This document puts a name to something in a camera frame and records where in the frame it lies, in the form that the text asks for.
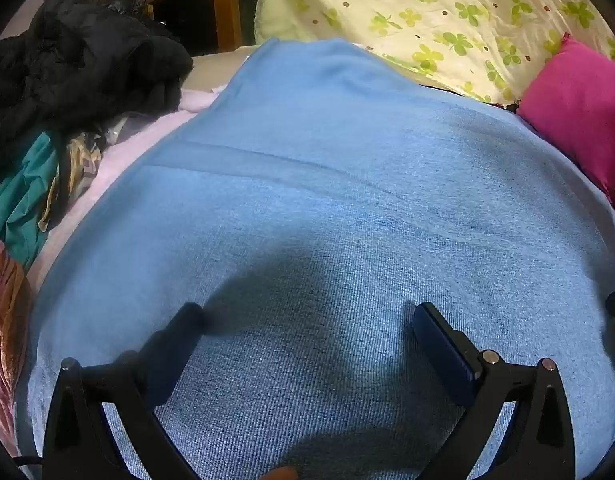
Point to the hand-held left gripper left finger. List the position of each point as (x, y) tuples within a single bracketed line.
[(180, 332)]

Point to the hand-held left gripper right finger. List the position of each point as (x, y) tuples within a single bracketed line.
[(442, 345)]

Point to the orange patterned cloth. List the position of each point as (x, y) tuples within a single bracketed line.
[(4, 310)]

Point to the pink sheet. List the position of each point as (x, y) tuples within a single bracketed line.
[(132, 150)]

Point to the blue blanket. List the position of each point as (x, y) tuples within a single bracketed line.
[(337, 185)]

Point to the yellow grey patterned cloth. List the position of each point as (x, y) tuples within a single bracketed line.
[(79, 160)]

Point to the teal cloth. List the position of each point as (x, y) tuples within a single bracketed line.
[(22, 200)]

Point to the pink pillow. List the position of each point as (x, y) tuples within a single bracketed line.
[(577, 105)]

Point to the beige mattress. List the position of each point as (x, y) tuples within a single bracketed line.
[(212, 72)]

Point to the black clothing pile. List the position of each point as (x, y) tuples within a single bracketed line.
[(77, 70)]

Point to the wooden cabinet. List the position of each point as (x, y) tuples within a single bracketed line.
[(227, 5)]

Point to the clover print quilt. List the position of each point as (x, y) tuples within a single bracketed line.
[(412, 10)]

